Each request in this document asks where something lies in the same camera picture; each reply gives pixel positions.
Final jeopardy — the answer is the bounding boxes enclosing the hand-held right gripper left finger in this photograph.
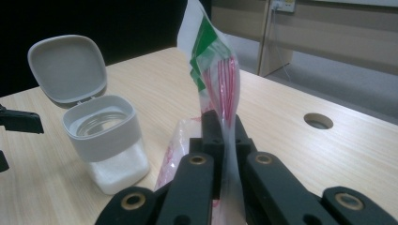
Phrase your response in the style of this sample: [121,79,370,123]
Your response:
[156,110,224,225]

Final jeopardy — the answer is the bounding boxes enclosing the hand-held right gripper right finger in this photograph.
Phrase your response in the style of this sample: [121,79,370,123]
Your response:
[234,115,341,225]

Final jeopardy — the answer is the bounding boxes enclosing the clear jar with white lid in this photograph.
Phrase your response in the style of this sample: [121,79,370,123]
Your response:
[27,34,151,195]

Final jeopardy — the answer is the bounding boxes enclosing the pink and white sugar bag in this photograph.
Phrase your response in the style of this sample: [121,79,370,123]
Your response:
[154,0,248,225]

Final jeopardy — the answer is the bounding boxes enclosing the beige wooden desk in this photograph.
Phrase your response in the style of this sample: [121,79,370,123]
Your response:
[210,0,398,78]

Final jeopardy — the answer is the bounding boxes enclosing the thin white cable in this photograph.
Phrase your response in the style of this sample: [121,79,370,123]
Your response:
[271,8,293,83]

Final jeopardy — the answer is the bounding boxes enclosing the white wall socket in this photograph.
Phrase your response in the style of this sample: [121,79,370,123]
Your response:
[269,0,297,13]

